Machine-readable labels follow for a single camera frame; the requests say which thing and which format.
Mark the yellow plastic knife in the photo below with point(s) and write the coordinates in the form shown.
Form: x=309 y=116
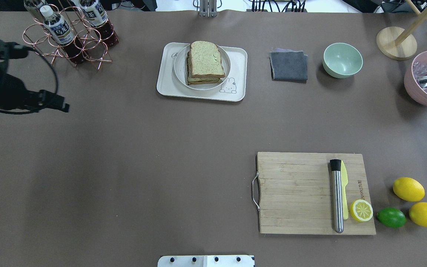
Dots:
x=344 y=183

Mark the lemon half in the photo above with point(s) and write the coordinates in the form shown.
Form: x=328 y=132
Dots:
x=361 y=210

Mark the steel muddler black tip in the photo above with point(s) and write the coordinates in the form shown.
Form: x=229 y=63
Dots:
x=337 y=207

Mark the cream rabbit tray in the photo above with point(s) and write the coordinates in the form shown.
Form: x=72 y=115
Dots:
x=233 y=89

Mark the white round plate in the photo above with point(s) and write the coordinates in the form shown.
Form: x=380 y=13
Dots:
x=180 y=68

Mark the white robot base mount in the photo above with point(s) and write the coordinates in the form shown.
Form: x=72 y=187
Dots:
x=207 y=261

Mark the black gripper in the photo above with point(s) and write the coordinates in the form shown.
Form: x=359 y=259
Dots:
x=12 y=91

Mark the copper wire bottle rack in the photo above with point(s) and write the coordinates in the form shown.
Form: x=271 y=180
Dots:
x=80 y=32

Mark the yellow lemon lower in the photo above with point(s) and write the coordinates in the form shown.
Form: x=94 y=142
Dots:
x=408 y=189

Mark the tea bottle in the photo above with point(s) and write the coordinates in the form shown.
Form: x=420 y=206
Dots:
x=33 y=7
x=63 y=34
x=97 y=17

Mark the mint green bowl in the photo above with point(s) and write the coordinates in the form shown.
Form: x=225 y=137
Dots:
x=341 y=60

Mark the tea bottle lower left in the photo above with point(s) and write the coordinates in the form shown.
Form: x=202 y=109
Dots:
x=63 y=34

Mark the tea bottle lower right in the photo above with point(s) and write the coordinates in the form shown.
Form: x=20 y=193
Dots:
x=33 y=7

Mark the bamboo cutting board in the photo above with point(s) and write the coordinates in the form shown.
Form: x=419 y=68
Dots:
x=295 y=191

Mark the aluminium frame post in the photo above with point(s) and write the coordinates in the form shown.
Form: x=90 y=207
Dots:
x=207 y=8

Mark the wooden mug tree stand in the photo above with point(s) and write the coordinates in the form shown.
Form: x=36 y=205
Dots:
x=398 y=43

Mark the black camera mount wrist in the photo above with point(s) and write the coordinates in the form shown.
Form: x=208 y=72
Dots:
x=11 y=50

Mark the grey folded cloth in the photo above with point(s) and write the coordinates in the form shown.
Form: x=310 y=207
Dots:
x=288 y=65

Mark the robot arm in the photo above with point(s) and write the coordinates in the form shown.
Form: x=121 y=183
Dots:
x=25 y=112

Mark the tea bottle upper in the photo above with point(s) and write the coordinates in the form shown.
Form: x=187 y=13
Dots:
x=97 y=17

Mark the green lime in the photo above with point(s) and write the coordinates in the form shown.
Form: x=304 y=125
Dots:
x=391 y=217

